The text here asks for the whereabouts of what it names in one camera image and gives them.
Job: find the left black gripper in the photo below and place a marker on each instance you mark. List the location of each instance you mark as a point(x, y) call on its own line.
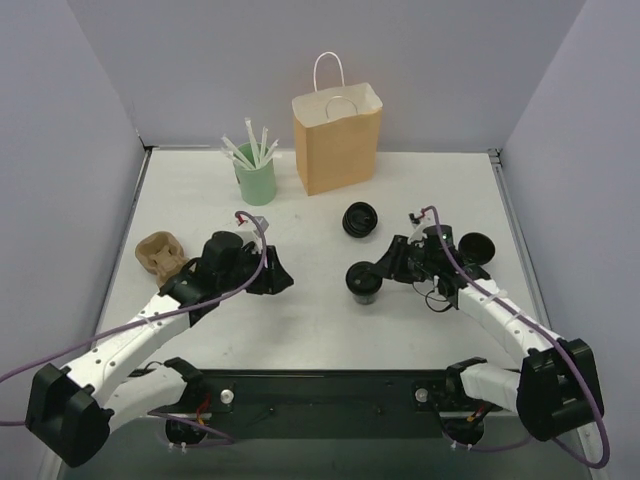
point(267, 270)

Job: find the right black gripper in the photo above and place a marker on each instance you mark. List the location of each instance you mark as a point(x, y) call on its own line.
point(401, 259)

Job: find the black cup lid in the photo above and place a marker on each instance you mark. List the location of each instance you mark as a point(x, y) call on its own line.
point(361, 281)

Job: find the black coffee cup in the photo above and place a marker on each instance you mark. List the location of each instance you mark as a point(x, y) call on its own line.
point(477, 247)
point(365, 298)

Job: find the brown cardboard cup carrier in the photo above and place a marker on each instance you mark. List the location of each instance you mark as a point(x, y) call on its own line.
point(161, 255)

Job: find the brown paper bag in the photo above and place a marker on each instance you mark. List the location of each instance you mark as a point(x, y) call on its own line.
point(336, 133)

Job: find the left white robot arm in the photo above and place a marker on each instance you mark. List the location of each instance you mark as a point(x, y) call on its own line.
point(74, 409)

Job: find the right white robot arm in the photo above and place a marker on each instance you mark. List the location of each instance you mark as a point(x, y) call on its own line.
point(555, 388)

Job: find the stack of black lids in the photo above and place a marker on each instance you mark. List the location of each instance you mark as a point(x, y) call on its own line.
point(359, 220)

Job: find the green straw holder cup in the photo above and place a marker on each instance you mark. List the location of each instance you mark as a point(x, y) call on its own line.
point(257, 186)

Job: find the wrapped straw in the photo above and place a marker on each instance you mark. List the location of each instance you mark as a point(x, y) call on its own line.
point(267, 157)
point(232, 147)
point(263, 144)
point(232, 156)
point(253, 142)

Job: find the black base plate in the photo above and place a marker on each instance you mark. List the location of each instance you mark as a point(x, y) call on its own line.
point(332, 404)

